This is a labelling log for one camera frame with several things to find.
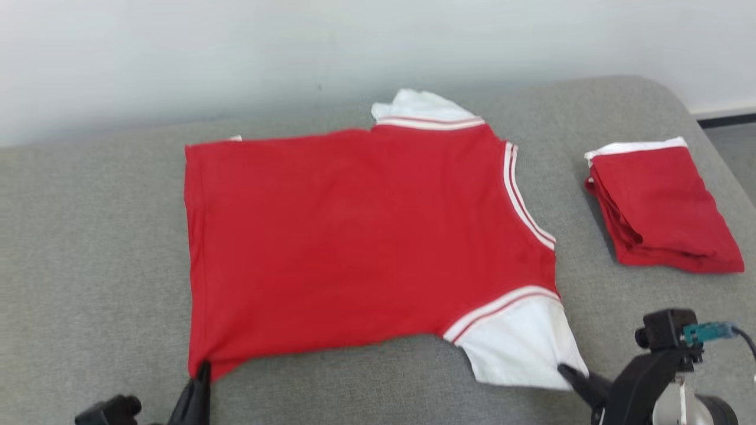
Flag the red shorts with white waistband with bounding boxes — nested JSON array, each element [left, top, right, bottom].
[[585, 137, 745, 274]]

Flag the camera cable with teal plug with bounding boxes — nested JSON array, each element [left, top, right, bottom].
[[682, 322, 756, 362]]

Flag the red shirt with white sleeves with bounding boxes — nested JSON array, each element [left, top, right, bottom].
[[184, 89, 590, 391]]

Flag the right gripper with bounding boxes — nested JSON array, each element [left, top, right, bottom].
[[558, 364, 739, 425]]

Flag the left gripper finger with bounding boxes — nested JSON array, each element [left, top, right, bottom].
[[168, 378, 200, 425], [198, 361, 211, 425]]

